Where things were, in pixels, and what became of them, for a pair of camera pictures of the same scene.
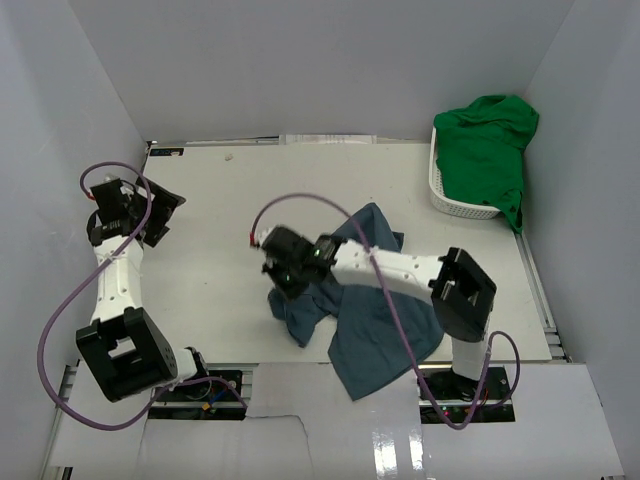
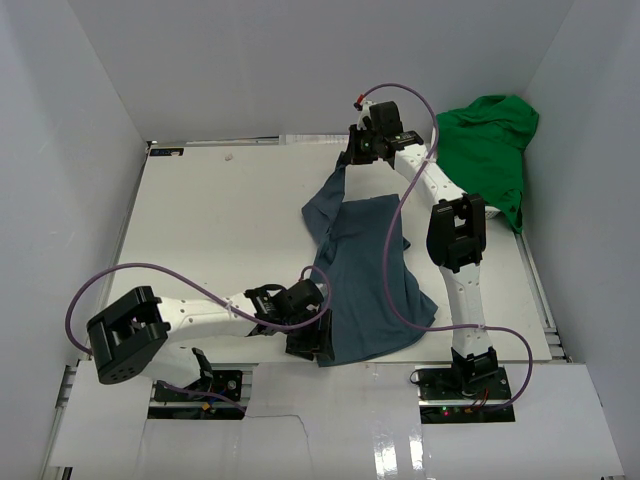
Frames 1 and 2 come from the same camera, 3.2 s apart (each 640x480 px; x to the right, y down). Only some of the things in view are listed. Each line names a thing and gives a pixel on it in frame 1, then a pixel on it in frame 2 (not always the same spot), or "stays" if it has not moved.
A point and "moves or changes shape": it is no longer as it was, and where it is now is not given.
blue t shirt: x=381 y=331 moves or changes shape
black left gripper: x=166 y=203 to x=319 y=341
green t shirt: x=479 y=152 stays
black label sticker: x=165 y=152 stays
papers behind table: x=327 y=139 stays
